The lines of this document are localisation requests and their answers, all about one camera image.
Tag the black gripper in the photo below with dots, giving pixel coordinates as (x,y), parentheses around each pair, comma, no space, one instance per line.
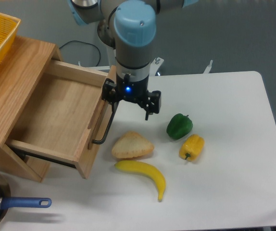
(131,91)

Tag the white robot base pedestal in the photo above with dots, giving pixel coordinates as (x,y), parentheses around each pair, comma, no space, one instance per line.
(105,36)

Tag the yellow bell pepper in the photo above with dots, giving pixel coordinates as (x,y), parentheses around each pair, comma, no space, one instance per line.
(192,148)

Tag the white table clamp bracket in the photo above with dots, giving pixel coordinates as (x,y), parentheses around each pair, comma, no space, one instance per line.
(99,68)

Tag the yellow banana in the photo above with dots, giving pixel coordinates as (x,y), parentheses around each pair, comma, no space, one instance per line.
(147,170)

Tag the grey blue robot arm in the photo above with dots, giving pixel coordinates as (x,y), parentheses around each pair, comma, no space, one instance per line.
(132,29)

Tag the wooden drawer cabinet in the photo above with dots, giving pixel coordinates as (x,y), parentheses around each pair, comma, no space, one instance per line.
(20,72)

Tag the green bell pepper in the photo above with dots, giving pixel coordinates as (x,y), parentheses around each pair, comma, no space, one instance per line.
(179,126)

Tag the triangular bread piece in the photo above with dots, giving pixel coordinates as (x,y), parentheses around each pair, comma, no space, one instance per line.
(131,145)

